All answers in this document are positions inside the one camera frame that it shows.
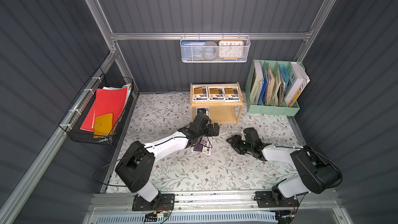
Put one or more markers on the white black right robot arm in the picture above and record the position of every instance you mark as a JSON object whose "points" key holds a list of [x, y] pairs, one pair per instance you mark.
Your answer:
{"points": [[315, 171]]}

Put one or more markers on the black wire side basket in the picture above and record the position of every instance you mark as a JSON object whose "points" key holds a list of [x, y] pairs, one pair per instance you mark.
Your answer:
{"points": [[76, 115]]}

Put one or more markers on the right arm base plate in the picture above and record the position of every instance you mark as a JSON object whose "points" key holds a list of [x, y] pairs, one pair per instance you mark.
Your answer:
{"points": [[270, 199]]}

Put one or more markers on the green file organizer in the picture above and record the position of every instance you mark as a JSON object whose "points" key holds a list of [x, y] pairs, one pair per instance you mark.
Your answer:
{"points": [[276, 76]]}

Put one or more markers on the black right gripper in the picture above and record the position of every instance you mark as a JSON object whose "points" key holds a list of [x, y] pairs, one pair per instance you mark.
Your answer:
{"points": [[238, 143]]}

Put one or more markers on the orange coffee bag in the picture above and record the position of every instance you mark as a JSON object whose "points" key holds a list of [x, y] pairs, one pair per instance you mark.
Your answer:
{"points": [[200, 93], [216, 94], [231, 94]]}

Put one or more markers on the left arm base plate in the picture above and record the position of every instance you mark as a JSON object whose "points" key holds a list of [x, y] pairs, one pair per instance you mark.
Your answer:
{"points": [[162, 202]]}

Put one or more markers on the grey tape roll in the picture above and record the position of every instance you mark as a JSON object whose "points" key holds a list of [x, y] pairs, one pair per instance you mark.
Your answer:
{"points": [[210, 50]]}

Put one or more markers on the orange square clock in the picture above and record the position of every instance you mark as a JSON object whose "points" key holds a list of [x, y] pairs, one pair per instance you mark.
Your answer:
{"points": [[231, 49]]}

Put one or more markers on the purple coffee bag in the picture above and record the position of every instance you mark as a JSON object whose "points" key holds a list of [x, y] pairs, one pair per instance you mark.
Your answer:
{"points": [[203, 111], [203, 146]]}

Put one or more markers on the yellow notebook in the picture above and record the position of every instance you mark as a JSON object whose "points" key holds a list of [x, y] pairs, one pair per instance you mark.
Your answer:
{"points": [[103, 125]]}

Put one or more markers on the white thick book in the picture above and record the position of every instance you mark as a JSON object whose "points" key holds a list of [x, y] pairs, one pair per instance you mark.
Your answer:
{"points": [[297, 82]]}

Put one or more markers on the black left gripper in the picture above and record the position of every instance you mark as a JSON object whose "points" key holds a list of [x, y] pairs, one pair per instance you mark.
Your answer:
{"points": [[208, 129]]}

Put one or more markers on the red folder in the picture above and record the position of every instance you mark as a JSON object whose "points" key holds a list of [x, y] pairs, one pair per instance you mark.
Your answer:
{"points": [[107, 100]]}

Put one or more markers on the floral table mat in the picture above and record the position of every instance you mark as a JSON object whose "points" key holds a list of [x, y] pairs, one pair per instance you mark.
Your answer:
{"points": [[157, 116]]}

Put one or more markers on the blue box in basket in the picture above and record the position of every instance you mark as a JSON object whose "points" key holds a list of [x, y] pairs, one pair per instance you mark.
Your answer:
{"points": [[192, 50]]}

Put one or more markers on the wooden two-tier shelf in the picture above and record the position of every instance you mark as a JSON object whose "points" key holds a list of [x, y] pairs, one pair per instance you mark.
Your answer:
{"points": [[221, 112]]}

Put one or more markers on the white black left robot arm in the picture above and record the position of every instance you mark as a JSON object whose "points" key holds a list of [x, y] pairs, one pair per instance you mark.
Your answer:
{"points": [[136, 165]]}

